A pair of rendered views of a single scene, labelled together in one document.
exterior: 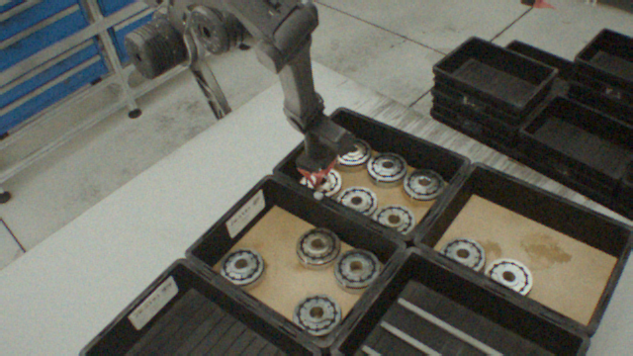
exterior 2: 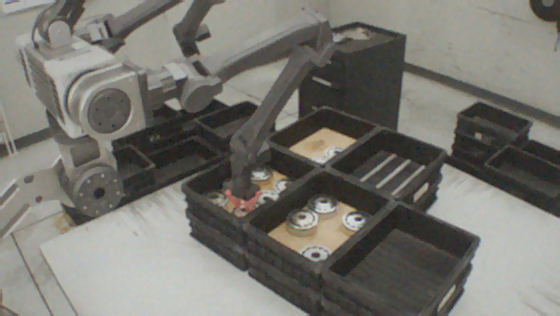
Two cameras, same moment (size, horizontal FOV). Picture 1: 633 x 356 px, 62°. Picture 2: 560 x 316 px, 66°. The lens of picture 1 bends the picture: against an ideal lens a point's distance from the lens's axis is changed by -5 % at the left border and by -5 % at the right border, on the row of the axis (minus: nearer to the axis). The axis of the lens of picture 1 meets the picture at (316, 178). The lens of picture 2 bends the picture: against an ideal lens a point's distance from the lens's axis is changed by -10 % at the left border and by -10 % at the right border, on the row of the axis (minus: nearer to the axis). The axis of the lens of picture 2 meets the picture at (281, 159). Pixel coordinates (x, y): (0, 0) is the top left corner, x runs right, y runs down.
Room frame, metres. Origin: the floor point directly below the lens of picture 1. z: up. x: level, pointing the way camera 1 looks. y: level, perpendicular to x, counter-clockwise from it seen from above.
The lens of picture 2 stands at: (0.85, 1.21, 1.82)
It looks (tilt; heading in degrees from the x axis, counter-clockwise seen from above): 32 degrees down; 269
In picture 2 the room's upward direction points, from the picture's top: 1 degrees counter-clockwise
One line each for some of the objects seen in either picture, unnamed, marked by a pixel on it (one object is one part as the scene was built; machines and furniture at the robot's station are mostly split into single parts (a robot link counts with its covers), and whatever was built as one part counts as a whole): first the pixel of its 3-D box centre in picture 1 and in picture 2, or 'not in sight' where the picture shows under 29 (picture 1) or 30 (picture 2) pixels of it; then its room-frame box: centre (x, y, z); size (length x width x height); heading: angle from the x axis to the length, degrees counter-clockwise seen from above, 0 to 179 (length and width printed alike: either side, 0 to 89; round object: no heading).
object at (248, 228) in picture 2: (294, 252); (321, 214); (0.72, 0.07, 0.92); 0.40 x 0.30 x 0.02; 47
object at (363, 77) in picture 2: not in sight; (350, 96); (0.33, -1.83, 0.45); 0.60 x 0.45 x 0.90; 40
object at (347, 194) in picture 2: (296, 266); (320, 227); (0.72, 0.07, 0.87); 0.40 x 0.30 x 0.11; 47
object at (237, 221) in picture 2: (370, 168); (251, 178); (0.94, -0.13, 0.92); 0.40 x 0.30 x 0.02; 47
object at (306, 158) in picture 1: (316, 146); (241, 180); (0.96, -0.01, 0.99); 0.10 x 0.07 x 0.07; 142
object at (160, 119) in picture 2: (620, 104); (148, 149); (1.65, -1.31, 0.37); 0.40 x 0.30 x 0.45; 40
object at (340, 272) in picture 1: (356, 267); (323, 203); (0.70, -0.06, 0.86); 0.10 x 0.10 x 0.01
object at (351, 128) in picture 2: (521, 254); (323, 146); (0.67, -0.43, 0.87); 0.40 x 0.30 x 0.11; 47
